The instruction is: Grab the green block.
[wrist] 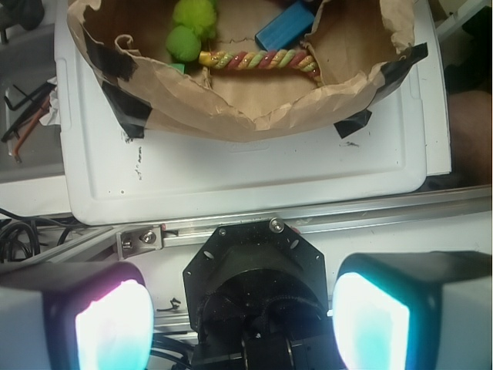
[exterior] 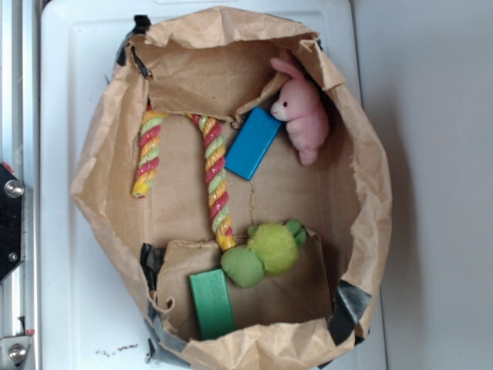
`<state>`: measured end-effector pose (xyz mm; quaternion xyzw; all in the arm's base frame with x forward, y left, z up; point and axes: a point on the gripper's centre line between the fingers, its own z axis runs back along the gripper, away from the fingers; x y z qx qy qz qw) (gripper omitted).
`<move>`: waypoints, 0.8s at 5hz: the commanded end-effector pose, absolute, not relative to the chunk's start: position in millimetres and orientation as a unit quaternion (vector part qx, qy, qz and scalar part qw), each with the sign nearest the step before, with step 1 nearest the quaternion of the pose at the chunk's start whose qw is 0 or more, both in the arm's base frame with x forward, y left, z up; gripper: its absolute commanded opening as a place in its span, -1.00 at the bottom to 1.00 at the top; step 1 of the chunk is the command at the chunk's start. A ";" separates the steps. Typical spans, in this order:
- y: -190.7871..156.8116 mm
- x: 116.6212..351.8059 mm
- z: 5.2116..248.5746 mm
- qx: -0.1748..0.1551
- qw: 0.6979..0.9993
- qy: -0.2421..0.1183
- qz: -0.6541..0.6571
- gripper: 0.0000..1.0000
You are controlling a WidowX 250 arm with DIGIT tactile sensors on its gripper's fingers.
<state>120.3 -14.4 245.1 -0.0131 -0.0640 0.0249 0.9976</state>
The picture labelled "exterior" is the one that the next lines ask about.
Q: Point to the aluminium frame rail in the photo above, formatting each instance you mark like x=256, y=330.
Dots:
x=20, y=93

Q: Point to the pink plush bunny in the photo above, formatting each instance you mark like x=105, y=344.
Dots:
x=299, y=105

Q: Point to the multicoloured twisted rope toy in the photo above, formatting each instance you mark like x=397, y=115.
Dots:
x=215, y=169

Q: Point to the black metal bracket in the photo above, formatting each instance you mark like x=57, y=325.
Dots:
x=12, y=191

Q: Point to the blue wooden block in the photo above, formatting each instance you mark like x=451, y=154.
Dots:
x=252, y=143

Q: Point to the green wooden block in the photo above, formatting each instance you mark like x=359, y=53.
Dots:
x=212, y=304

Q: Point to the brown paper bag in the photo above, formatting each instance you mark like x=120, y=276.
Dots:
x=216, y=62

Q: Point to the green plush turtle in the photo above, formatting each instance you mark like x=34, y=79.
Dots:
x=271, y=250

